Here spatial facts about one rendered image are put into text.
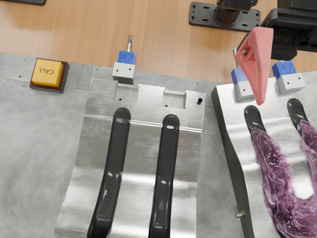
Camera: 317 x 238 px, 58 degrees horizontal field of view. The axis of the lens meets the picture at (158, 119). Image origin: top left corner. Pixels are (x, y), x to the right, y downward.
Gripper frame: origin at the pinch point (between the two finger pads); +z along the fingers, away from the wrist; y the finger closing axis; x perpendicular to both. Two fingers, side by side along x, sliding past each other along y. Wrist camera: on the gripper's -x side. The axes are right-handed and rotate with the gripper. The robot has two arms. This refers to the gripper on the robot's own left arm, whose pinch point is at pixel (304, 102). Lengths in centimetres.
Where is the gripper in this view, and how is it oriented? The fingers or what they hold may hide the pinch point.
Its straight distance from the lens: 35.6
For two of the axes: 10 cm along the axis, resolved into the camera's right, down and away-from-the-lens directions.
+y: 9.9, 1.2, 0.2
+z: -1.2, 9.6, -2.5
